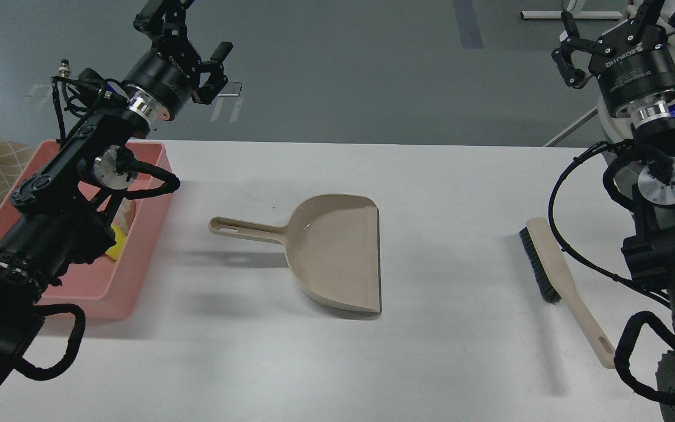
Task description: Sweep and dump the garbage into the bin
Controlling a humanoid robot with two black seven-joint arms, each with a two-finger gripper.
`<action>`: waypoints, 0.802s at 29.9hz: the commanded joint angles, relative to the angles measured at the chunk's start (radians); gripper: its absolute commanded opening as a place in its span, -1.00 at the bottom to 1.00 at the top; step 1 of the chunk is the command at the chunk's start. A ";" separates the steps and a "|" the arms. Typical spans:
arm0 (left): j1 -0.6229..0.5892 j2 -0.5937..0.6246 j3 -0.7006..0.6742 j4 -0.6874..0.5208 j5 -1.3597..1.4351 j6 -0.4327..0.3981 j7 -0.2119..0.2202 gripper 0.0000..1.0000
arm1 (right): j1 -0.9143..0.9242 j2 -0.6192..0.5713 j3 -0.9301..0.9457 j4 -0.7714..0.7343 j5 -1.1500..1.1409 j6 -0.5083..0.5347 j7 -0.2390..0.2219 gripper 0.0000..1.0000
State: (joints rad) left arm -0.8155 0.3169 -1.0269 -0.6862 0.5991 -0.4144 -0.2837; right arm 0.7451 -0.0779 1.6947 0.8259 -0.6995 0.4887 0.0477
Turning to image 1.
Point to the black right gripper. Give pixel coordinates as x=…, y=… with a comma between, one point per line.
x=636, y=67

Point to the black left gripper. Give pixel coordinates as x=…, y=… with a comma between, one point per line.
x=170, y=72

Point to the yellow sponge piece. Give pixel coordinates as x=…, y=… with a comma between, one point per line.
x=120, y=239

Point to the beige hand brush black bristles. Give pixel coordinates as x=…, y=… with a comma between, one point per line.
x=556, y=283

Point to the beige plastic dustpan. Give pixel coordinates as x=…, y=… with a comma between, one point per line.
x=332, y=247

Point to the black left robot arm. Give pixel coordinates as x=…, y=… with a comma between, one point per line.
x=67, y=207

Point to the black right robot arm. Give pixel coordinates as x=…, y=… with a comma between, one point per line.
x=641, y=179

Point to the pink plastic bin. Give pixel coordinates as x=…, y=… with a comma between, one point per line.
x=106, y=289

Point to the white floor stand bar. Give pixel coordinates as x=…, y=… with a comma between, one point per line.
x=552, y=15

